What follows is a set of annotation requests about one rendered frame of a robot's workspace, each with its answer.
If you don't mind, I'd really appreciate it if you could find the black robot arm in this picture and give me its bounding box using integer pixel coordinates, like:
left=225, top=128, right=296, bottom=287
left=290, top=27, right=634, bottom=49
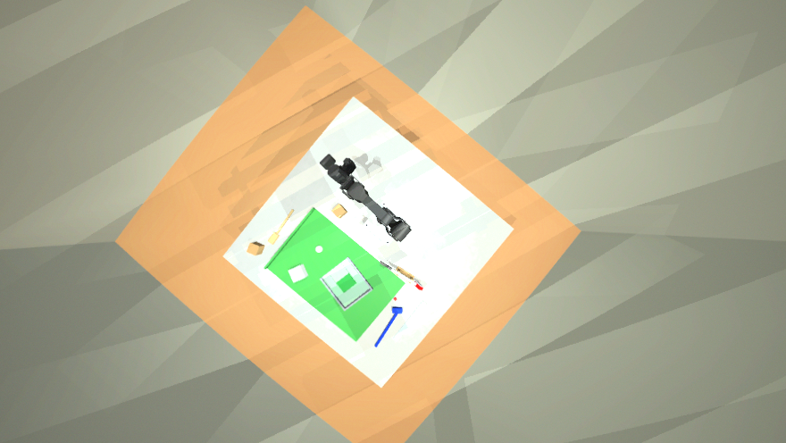
left=327, top=157, right=411, bottom=242

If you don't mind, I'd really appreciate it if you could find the green flat mat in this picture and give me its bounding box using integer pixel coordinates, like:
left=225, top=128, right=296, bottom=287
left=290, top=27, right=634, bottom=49
left=268, top=208, right=405, bottom=341

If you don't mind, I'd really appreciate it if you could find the blue golf putter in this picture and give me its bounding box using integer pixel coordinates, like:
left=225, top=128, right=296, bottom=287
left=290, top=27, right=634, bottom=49
left=374, top=306, right=403, bottom=347

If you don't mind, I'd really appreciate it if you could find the small tan cube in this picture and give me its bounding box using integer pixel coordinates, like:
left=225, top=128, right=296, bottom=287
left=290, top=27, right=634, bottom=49
left=247, top=242, right=265, bottom=255
left=331, top=204, right=347, bottom=218

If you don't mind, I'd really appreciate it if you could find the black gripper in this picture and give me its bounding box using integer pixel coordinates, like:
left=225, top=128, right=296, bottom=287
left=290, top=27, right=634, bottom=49
left=320, top=155, right=336, bottom=170

